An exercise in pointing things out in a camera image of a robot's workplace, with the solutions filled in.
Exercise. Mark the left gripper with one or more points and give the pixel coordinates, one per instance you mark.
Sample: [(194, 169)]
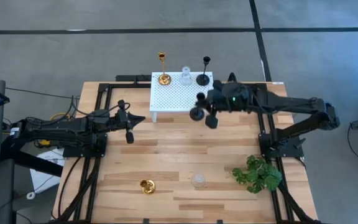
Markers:
[(123, 119)]

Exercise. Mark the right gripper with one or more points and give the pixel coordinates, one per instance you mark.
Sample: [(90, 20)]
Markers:
[(232, 98)]

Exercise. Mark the black candlestick holder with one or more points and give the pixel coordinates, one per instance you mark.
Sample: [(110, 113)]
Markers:
[(196, 114), (203, 80)]

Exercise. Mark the clear ribbed glass candle holder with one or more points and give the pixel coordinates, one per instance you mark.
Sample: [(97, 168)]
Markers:
[(198, 180), (185, 79)]

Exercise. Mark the gold candlestick holder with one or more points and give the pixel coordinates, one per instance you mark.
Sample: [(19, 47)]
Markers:
[(164, 80), (149, 187)]

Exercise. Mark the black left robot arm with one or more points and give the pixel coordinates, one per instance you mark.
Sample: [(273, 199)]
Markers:
[(57, 130)]

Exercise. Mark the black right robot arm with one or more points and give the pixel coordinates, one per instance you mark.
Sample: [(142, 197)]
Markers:
[(291, 102)]

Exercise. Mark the white perforated metal shelf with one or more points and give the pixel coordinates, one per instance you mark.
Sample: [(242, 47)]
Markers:
[(172, 96)]

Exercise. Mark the black power strip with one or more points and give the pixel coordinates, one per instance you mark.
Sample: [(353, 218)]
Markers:
[(129, 77)]

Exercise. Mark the white label sticker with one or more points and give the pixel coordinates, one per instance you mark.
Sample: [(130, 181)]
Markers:
[(278, 83)]

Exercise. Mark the green plant in white pot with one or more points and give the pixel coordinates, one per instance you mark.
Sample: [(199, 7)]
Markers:
[(259, 175)]

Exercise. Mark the black metal stand base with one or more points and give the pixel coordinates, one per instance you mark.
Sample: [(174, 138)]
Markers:
[(39, 165)]

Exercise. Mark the white paper sheet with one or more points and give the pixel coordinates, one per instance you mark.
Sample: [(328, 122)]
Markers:
[(42, 177)]

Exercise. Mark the black aluminium table frame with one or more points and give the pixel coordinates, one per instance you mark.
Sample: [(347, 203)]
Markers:
[(259, 85)]

